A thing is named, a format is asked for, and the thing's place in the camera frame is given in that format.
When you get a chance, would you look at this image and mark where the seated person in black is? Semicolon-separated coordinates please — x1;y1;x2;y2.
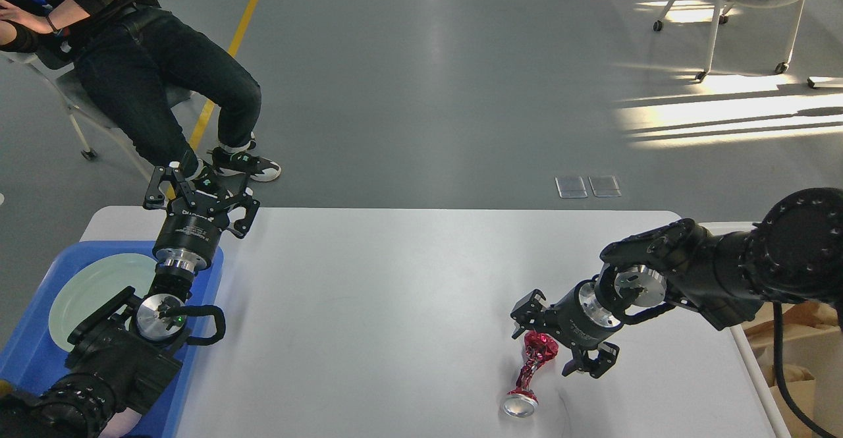
2;0;282;194

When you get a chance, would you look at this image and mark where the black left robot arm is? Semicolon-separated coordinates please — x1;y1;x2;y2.
2;162;259;437

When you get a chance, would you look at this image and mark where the blue plastic tray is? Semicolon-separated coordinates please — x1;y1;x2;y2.
1;240;200;437

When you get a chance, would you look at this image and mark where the person's right hand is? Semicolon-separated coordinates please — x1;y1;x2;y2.
1;0;55;35

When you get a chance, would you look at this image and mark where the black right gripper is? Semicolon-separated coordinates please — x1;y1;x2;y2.
510;280;623;379

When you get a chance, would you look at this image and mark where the pink mug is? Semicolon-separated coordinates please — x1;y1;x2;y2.
98;408;143;438

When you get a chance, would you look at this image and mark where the brown paper bag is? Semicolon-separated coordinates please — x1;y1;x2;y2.
761;364;816;437
741;301;840;350

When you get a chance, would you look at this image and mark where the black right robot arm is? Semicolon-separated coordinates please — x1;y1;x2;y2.
506;188;842;437

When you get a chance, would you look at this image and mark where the light green plate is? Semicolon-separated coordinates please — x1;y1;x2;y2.
47;253;156;353

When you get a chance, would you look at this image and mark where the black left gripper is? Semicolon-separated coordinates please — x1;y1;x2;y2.
144;161;261;272

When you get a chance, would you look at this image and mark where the grey office chair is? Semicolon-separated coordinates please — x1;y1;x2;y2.
0;0;198;182

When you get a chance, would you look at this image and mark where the crushed red can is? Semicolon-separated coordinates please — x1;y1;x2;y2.
502;331;559;419

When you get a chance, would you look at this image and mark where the metal floor socket plate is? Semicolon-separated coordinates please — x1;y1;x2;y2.
555;176;622;199

